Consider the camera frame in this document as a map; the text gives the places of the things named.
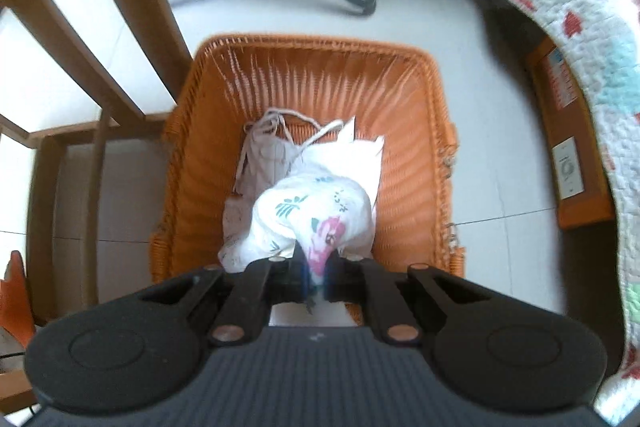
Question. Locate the brown box white label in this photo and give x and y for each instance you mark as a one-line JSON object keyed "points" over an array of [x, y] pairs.
{"points": [[575, 197]]}

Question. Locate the orange wicker basket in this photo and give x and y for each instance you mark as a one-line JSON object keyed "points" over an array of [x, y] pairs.
{"points": [[320, 77]]}

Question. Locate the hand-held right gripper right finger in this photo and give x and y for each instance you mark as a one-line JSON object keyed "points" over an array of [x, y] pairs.
{"points": [[340, 279]]}

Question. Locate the orange plastic object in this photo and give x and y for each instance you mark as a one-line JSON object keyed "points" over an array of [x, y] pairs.
{"points": [[17, 302]]}

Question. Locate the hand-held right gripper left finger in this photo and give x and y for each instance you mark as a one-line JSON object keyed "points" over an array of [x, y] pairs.
{"points": [[303, 279]]}

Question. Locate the white floral baby shirt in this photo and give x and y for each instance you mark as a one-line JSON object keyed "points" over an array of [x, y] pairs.
{"points": [[310, 207]]}

